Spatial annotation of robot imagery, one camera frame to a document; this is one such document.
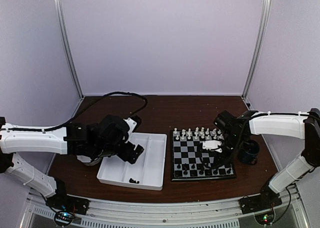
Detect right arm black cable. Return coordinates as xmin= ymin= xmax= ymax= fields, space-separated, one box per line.
xmin=199 ymin=150 xmax=226 ymax=170

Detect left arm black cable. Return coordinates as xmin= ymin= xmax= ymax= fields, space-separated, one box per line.
xmin=37 ymin=91 xmax=148 ymax=133

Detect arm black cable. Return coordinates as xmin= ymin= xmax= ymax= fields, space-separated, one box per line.
xmin=37 ymin=91 xmax=148 ymax=133
xmin=199 ymin=150 xmax=226 ymax=170

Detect black and silver chessboard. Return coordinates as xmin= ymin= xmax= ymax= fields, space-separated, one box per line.
xmin=171 ymin=134 xmax=237 ymax=181

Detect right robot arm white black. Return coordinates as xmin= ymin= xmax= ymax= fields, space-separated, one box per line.
xmin=213 ymin=108 xmax=320 ymax=209

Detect white scalloped bowl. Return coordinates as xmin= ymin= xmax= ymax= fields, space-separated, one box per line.
xmin=76 ymin=155 xmax=102 ymax=166

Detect aluminium front rail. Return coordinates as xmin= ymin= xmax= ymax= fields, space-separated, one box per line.
xmin=18 ymin=186 xmax=310 ymax=227

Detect left aluminium frame post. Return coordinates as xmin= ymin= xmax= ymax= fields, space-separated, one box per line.
xmin=51 ymin=0 xmax=85 ymax=100

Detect aluminium frame post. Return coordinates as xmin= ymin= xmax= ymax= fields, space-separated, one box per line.
xmin=241 ymin=0 xmax=272 ymax=102
xmin=51 ymin=0 xmax=85 ymax=100

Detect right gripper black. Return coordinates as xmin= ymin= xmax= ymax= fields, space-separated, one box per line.
xmin=213 ymin=132 xmax=246 ymax=166

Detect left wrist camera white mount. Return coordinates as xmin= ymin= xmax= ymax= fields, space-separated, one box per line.
xmin=124 ymin=115 xmax=142 ymax=143

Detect right aluminium frame post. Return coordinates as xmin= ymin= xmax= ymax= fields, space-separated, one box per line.
xmin=241 ymin=0 xmax=272 ymax=102

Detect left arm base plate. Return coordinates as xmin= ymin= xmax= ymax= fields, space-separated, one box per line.
xmin=46 ymin=194 xmax=90 ymax=215

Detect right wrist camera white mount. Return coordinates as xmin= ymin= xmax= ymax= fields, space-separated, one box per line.
xmin=202 ymin=140 xmax=222 ymax=153

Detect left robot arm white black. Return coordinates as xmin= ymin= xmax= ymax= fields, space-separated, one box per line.
xmin=0 ymin=115 xmax=144 ymax=210

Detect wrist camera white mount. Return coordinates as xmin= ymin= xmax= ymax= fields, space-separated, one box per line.
xmin=202 ymin=140 xmax=222 ymax=153
xmin=124 ymin=115 xmax=142 ymax=143

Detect white chess pieces row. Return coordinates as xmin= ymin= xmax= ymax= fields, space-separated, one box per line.
xmin=171 ymin=127 xmax=224 ymax=141

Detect white plastic tray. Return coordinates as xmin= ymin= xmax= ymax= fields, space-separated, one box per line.
xmin=96 ymin=133 xmax=167 ymax=191

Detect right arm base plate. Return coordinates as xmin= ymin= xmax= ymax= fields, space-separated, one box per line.
xmin=239 ymin=194 xmax=282 ymax=214

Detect dark blue mug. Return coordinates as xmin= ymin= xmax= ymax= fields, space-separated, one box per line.
xmin=237 ymin=140 xmax=260 ymax=165

